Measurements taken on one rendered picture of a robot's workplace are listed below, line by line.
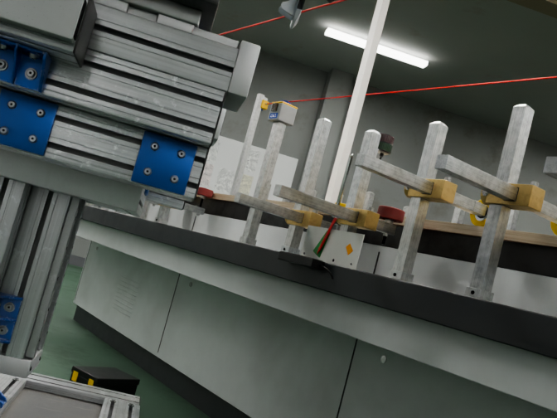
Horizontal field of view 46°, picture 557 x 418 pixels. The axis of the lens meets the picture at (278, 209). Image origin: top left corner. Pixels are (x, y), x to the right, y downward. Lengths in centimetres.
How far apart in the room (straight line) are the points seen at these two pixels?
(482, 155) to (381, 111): 160
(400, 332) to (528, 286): 34
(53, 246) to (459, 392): 109
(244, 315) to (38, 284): 141
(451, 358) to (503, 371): 14
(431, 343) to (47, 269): 89
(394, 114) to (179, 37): 829
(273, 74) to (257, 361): 677
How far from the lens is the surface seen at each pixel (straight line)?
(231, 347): 266
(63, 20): 99
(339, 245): 191
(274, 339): 244
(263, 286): 221
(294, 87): 899
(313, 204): 178
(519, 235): 179
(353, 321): 185
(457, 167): 140
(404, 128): 934
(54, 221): 132
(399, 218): 196
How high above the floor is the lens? 65
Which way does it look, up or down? 5 degrees up
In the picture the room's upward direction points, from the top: 15 degrees clockwise
